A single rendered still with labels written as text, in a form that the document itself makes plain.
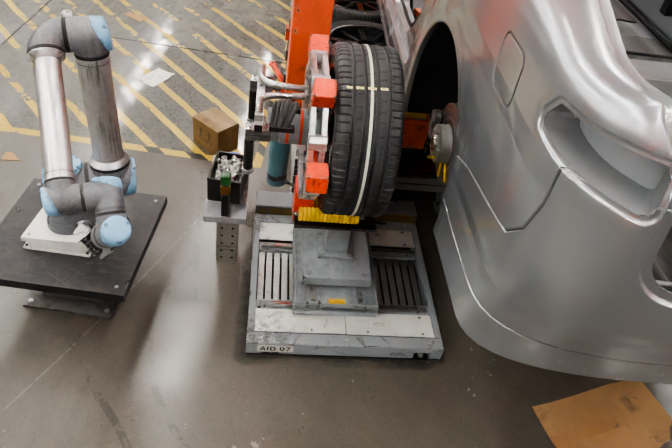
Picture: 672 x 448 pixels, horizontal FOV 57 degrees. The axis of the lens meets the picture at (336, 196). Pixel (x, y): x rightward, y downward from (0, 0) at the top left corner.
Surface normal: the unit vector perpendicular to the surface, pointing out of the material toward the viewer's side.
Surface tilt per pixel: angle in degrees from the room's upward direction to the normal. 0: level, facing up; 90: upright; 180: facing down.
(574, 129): 21
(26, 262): 0
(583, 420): 1
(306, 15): 90
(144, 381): 0
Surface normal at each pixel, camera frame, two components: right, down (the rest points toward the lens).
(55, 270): 0.13, -0.77
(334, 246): 0.06, 0.64
